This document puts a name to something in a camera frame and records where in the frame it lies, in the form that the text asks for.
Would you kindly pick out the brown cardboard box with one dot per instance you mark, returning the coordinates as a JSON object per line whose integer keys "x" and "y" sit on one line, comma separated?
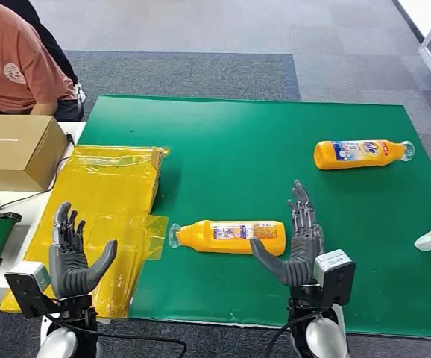
{"x": 12, "y": 148}

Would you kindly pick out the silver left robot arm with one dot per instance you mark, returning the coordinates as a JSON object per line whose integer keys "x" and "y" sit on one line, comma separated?
{"x": 70, "y": 333}

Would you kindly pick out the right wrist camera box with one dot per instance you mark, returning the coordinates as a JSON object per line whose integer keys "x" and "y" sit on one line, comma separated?
{"x": 334, "y": 274}

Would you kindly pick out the yellow detergent bottle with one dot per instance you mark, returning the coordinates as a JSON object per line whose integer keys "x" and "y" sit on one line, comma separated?
{"x": 353, "y": 154}
{"x": 234, "y": 237}

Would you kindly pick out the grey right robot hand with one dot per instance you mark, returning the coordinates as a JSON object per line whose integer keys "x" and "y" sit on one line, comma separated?
{"x": 301, "y": 257}

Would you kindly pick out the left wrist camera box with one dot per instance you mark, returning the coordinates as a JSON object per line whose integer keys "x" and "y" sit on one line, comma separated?
{"x": 27, "y": 289}

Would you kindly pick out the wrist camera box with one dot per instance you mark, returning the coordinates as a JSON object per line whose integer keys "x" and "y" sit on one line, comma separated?
{"x": 334, "y": 274}
{"x": 27, "y": 289}

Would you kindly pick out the person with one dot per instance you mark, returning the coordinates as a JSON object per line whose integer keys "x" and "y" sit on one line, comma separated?
{"x": 49, "y": 42}
{"x": 10, "y": 59}

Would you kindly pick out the yellow plastic wrapped box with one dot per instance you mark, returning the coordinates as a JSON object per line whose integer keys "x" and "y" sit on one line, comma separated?
{"x": 107, "y": 192}

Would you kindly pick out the white side table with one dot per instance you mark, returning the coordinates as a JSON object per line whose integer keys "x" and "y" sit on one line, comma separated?
{"x": 21, "y": 217}

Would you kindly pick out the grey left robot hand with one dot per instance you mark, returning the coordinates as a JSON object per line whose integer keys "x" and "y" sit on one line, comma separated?
{"x": 70, "y": 269}

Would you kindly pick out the green table mat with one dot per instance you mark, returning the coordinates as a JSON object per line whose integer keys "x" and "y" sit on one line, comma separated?
{"x": 245, "y": 163}

